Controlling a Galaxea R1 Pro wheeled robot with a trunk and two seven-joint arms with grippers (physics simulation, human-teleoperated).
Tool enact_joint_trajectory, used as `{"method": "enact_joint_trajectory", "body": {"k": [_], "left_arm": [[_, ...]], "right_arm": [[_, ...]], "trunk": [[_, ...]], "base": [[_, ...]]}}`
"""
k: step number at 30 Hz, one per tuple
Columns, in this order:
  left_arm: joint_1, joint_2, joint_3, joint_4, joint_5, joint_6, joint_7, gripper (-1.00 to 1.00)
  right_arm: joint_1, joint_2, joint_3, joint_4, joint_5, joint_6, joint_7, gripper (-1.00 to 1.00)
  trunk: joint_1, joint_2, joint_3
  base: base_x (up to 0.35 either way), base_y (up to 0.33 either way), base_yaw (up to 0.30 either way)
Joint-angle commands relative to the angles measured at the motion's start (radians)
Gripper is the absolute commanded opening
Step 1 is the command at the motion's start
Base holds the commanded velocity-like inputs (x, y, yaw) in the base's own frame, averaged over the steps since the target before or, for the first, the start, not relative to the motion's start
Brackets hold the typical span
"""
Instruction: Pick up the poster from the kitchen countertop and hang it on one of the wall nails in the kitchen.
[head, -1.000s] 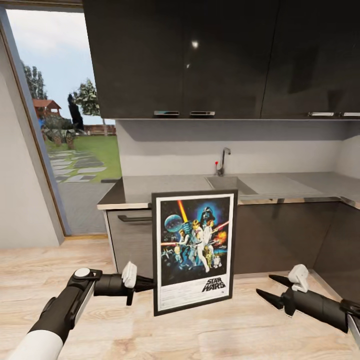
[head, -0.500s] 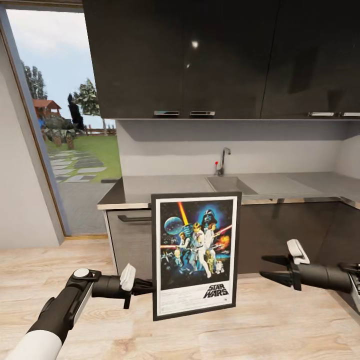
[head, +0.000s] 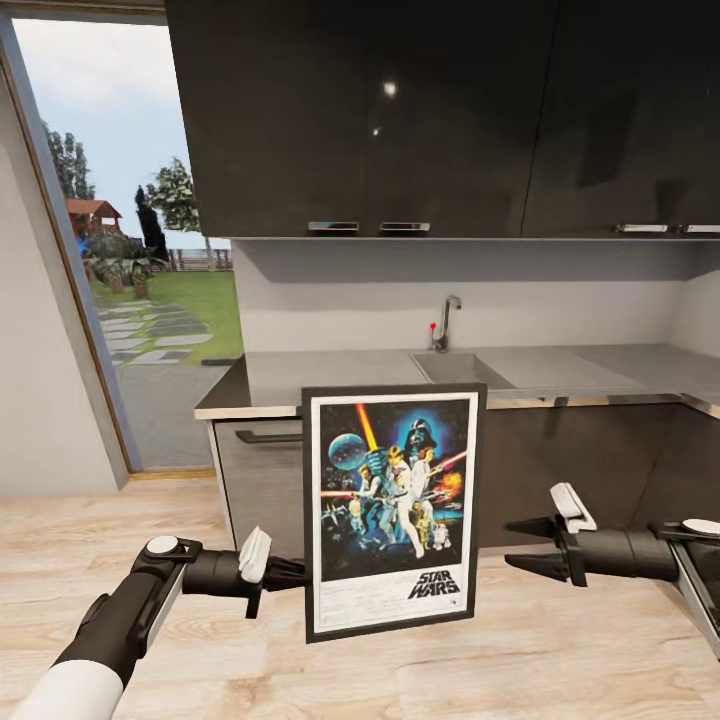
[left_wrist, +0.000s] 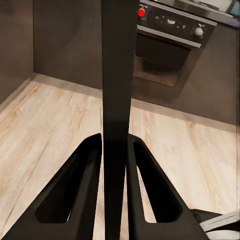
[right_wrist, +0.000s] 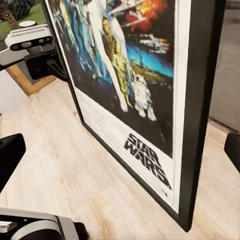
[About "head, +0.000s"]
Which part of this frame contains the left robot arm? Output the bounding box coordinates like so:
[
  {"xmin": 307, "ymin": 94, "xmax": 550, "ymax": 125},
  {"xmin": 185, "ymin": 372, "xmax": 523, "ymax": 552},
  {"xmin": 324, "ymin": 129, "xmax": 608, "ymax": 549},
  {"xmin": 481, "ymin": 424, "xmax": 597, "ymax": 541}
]
[{"xmin": 10, "ymin": 527, "xmax": 314, "ymax": 720}]

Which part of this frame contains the poster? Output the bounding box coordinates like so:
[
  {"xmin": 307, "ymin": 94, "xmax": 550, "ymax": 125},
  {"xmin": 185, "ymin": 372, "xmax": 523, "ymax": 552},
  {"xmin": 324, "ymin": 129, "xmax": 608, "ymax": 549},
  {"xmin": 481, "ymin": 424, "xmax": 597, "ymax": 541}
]
[{"xmin": 302, "ymin": 382, "xmax": 489, "ymax": 644}]

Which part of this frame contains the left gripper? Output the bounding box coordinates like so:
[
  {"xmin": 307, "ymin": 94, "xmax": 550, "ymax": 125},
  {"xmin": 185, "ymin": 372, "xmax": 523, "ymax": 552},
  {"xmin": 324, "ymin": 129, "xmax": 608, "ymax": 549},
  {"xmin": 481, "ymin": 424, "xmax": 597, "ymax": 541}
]
[{"xmin": 209, "ymin": 551, "xmax": 314, "ymax": 619}]

